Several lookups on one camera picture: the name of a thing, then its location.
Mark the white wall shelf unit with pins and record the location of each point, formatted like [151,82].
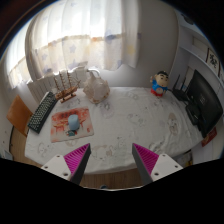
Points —
[203,53]

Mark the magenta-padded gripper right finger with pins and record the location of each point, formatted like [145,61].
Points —
[148,160]

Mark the white radiator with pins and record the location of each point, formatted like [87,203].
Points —
[40,88]

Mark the white cartoon-print tablecloth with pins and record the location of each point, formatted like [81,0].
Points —
[133,123]

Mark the large white conch shell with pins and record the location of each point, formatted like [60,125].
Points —
[96,89]

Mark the orange printed mouse pad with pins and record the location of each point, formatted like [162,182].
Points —
[85,125]

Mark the red flat packet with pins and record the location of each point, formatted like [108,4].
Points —
[209,136]

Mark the dark mechanical keyboard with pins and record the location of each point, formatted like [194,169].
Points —
[41,113]

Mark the black router with antennas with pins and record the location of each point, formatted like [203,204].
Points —
[181,94]

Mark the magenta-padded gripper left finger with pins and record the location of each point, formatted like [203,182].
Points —
[77,159]

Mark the wooden chair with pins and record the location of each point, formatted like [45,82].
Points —
[18,115]

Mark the black computer monitor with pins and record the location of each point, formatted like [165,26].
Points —
[205,100]

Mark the wooden model sailing ship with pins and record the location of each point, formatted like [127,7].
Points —
[66,94]

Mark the light blue computer mouse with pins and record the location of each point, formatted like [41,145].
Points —
[73,122]

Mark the cartoon boy figure clock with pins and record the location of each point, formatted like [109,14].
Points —
[160,85]

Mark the white star-print curtain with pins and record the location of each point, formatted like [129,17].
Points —
[83,33]

